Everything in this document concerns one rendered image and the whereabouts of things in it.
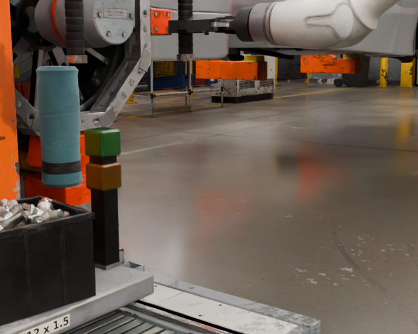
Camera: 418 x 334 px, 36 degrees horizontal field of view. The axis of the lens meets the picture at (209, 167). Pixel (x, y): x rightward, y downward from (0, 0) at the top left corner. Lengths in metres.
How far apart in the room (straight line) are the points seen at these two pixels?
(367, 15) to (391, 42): 2.50
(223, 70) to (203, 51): 3.57
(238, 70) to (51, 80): 4.34
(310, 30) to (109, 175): 0.56
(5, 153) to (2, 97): 0.08
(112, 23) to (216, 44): 0.84
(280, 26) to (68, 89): 0.47
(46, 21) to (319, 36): 0.62
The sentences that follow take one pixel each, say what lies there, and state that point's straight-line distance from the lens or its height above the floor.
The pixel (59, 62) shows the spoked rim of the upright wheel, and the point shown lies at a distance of 1.68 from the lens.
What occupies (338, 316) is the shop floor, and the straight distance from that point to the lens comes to 1.98.
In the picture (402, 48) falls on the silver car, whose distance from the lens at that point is 3.99.
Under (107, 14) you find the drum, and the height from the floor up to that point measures 0.85.
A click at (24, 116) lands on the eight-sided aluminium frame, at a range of 1.49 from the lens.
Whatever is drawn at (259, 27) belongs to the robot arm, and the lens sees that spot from 1.38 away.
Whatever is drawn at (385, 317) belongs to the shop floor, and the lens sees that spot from 2.00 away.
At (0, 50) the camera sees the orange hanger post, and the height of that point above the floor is 0.77.
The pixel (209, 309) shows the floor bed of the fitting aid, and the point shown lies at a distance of 1.79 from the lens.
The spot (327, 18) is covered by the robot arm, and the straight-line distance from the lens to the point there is 1.30.
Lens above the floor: 0.77
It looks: 10 degrees down
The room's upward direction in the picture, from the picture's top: straight up
